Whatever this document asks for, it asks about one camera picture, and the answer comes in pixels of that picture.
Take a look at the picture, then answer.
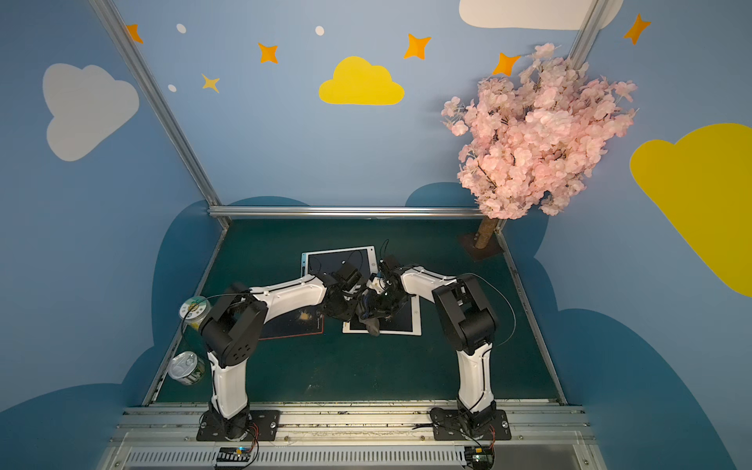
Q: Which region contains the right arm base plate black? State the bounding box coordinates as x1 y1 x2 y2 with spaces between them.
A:
429 407 512 441

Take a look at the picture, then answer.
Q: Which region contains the grey blue wiping cloth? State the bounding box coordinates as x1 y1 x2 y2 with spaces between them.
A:
360 317 381 337

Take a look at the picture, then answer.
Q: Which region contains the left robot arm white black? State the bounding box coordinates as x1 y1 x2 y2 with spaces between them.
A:
199 262 366 421

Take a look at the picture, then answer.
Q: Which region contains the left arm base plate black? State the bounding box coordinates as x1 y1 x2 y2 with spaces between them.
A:
196 409 280 443

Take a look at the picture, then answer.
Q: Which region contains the pink cherry blossom tree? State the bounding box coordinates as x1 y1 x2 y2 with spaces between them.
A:
441 43 638 260

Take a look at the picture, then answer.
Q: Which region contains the right controller board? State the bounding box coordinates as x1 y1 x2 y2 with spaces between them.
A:
463 446 495 470

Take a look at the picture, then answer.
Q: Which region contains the white framed drawing tablet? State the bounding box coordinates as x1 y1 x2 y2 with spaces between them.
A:
342 296 421 336

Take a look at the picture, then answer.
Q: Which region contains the left controller board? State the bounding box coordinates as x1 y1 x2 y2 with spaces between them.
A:
215 446 255 469

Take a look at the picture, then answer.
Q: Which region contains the red framed drawing tablet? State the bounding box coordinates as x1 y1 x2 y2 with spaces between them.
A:
260 307 324 341

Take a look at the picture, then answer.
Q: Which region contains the aluminium mounting rail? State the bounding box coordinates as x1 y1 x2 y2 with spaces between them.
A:
98 399 606 469

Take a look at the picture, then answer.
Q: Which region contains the silver can lying down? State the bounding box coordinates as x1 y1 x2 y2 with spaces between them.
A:
168 351 206 386

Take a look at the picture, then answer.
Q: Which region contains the controller board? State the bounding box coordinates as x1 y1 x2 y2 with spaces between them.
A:
215 446 255 469
463 446 495 470

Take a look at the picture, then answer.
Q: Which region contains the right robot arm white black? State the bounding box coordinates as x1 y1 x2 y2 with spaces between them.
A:
362 257 497 419

